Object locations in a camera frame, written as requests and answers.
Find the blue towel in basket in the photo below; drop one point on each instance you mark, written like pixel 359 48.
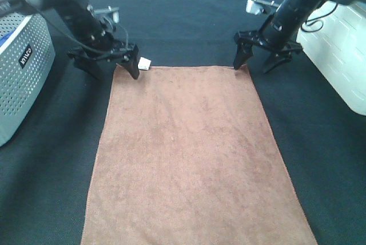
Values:
pixel 5 37

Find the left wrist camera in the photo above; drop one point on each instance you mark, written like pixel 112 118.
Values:
pixel 109 15

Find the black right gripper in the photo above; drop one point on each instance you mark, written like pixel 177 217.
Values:
pixel 247 40

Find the black table cloth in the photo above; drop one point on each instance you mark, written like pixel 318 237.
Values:
pixel 47 166

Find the white perforated laundry basket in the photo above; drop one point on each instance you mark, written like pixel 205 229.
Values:
pixel 26 60

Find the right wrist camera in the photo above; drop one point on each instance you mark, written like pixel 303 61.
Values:
pixel 258 7

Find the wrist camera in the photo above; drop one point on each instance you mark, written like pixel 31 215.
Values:
pixel 109 15
pixel 258 7

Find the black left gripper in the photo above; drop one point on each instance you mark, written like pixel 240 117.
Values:
pixel 105 47

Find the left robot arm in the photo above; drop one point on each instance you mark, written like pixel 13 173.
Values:
pixel 91 29

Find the brown microfiber towel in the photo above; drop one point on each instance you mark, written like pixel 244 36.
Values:
pixel 187 156

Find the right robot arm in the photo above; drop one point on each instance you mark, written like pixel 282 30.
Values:
pixel 275 35

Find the white plastic storage bin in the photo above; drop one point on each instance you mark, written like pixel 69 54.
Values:
pixel 337 48

